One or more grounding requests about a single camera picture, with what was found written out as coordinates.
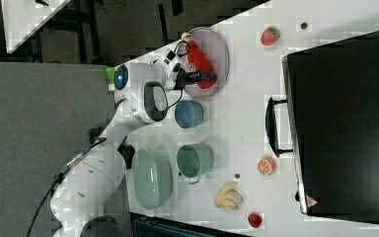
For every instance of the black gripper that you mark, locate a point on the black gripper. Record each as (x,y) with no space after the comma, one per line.
(184,78)

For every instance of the red ketchup bottle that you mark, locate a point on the red ketchup bottle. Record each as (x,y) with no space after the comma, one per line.
(197,60)

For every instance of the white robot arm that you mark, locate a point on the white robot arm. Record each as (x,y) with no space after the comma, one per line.
(86,183)

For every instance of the grey round plate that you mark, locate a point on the grey round plate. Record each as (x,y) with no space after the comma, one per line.
(214,47)

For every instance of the blue bowl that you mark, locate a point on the blue bowl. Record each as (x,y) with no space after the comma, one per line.
(188,114)

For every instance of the toy strawberry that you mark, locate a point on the toy strawberry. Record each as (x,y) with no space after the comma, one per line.
(270,36)

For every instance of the green mug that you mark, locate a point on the green mug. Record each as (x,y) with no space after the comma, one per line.
(195,160)

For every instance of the green white bottle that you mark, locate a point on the green white bottle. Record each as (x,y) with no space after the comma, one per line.
(110,78)

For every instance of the black cylinder holder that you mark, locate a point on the black cylinder holder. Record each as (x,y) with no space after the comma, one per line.
(126,151)

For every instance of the toy orange slice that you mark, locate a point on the toy orange slice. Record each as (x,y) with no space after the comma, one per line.
(266,166)

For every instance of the green colander basket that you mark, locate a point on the green colander basket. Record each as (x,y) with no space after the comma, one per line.
(152,178)

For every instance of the toy banana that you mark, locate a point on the toy banana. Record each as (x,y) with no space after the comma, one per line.
(228,197)

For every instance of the black toaster oven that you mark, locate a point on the black toaster oven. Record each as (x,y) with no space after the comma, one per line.
(332,98)

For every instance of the small red toy fruit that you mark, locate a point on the small red toy fruit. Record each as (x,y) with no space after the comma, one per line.
(255,220)

